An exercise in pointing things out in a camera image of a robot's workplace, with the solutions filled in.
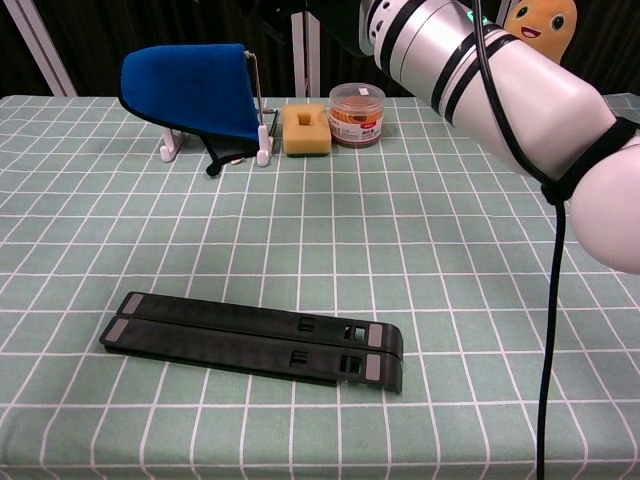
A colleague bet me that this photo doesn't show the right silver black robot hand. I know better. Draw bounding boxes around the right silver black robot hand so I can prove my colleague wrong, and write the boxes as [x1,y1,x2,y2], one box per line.
[307,0,374,56]

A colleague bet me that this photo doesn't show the clear jar orange contents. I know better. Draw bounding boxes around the clear jar orange contents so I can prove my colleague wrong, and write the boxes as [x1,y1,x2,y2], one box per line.
[328,82,385,149]

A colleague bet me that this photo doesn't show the yellow sponge block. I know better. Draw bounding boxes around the yellow sponge block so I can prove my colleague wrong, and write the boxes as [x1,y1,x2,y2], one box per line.
[282,103,334,159]

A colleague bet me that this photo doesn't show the white metal display stand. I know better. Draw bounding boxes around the white metal display stand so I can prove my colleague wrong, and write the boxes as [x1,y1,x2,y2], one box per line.
[159,48,282,166]

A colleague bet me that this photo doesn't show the blue cloth pouch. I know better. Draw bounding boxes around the blue cloth pouch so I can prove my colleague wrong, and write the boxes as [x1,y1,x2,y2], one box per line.
[118,43,261,177]

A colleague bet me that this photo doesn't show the yellow plush duck toy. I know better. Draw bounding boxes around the yellow plush duck toy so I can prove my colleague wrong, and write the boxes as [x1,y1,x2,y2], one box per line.
[502,0,579,65]

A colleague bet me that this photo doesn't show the green checkered tablecloth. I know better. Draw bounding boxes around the green checkered tablecloth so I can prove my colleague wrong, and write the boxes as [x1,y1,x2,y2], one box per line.
[0,92,640,480]

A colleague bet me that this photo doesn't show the black curtain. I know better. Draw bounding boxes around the black curtain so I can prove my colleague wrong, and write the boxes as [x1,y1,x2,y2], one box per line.
[0,0,640,99]

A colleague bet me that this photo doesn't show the black folded laptop stand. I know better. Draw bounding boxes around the black folded laptop stand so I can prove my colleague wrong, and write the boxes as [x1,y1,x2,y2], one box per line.
[98,291,404,395]

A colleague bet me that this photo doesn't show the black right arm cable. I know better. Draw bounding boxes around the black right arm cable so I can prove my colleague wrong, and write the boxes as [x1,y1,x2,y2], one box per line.
[469,0,570,480]

